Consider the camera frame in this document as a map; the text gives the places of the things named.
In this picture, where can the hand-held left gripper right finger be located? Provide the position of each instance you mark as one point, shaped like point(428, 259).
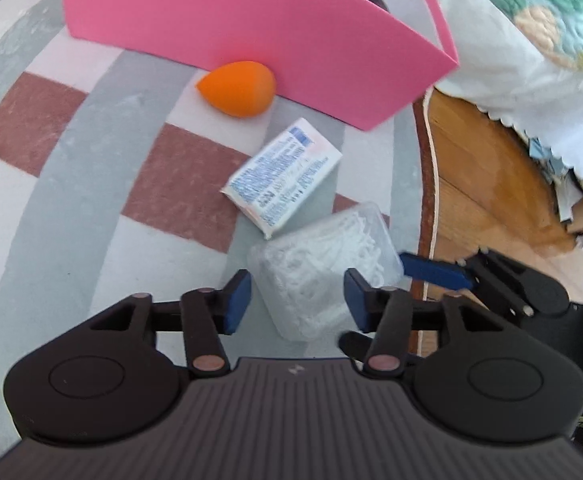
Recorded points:
point(356, 305)

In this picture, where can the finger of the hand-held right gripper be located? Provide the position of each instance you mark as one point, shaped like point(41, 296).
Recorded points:
point(354, 346)
point(434, 271)

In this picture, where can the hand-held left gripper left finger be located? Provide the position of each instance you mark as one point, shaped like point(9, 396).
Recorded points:
point(236, 305)

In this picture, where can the clear plastic floss pick box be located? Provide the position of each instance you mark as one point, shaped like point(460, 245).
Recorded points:
point(321, 265)

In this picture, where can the pink cardboard box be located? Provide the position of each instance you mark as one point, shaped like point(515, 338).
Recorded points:
point(251, 25)

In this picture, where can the white box with blue print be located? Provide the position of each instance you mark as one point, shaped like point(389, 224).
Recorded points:
point(284, 177)

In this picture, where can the scattered papers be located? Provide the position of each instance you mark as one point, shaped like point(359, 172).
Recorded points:
point(566, 185)

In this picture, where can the white scalloped bed sheet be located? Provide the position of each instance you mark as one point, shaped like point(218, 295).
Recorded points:
point(536, 95)

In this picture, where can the checkered tablecloth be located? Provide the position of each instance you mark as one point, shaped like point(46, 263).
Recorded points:
point(71, 185)

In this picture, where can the orange makeup sponge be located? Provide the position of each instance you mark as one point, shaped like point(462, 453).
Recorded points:
point(239, 89)

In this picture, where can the floral quilt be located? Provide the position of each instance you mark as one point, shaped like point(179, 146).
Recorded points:
point(551, 5)

